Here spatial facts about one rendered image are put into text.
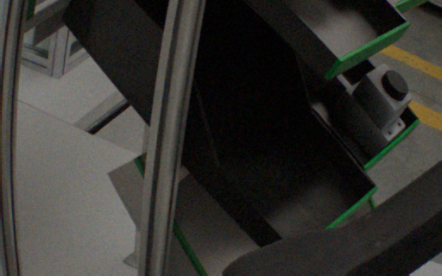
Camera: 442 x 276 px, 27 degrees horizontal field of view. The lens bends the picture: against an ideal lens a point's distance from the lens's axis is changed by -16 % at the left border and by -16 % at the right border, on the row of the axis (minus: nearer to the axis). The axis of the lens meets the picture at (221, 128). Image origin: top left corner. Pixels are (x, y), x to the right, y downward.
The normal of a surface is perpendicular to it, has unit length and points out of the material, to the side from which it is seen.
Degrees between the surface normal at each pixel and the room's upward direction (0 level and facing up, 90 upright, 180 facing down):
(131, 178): 90
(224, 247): 45
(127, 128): 90
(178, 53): 90
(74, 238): 0
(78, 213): 0
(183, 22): 90
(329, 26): 25
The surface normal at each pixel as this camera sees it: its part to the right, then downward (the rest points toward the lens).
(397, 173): 0.15, -0.86
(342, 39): 0.46, -0.61
